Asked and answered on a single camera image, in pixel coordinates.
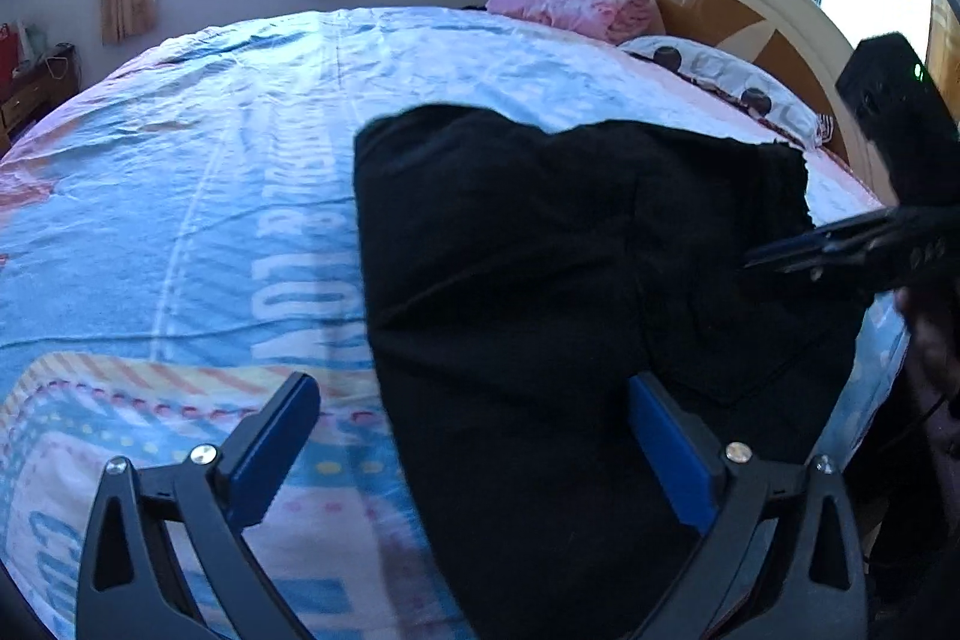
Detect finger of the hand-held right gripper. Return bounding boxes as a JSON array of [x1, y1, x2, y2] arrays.
[[814, 206, 960, 245], [745, 233, 960, 295]]

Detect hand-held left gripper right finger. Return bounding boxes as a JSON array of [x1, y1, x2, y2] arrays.
[[628, 372, 871, 640]]

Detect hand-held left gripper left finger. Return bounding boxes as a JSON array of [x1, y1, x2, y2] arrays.
[[75, 372, 322, 640]]

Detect black pants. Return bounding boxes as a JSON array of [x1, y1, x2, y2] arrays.
[[352, 104, 871, 640]]

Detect person's right hand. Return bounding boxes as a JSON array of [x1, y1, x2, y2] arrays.
[[900, 293, 960, 420]]

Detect grey patterned pillow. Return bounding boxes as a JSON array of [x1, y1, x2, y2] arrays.
[[619, 35, 833, 150]]

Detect cream and wood headboard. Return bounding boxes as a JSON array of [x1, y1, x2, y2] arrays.
[[574, 0, 886, 199]]

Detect blue and pink printed bed sheet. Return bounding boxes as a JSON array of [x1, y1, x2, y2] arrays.
[[0, 6, 908, 640]]

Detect pink folded quilt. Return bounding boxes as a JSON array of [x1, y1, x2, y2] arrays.
[[486, 0, 665, 45]]

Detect wooden desk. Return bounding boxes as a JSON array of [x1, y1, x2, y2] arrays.
[[0, 44, 80, 157]]

